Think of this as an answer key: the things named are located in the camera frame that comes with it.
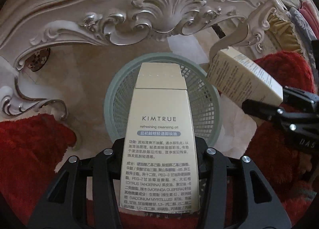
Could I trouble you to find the large cream carton box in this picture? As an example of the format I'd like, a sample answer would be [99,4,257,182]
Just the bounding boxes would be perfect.
[207,47,283,107]

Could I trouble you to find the cream KIMTRUE box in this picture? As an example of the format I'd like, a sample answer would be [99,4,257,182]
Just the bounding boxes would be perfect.
[119,62,200,214]

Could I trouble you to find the green mesh trash basket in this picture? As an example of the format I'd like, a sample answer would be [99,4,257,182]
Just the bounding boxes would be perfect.
[104,53,222,147]

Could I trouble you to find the red fuzzy trousers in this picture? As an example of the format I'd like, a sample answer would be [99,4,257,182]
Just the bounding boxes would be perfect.
[1,51,318,224]

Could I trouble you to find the beige covered sofa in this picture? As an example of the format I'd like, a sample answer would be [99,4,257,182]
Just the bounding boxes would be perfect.
[259,0,319,60]

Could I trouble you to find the ornate white coffee table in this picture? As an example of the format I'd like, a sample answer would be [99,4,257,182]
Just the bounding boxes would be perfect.
[1,0,285,118]

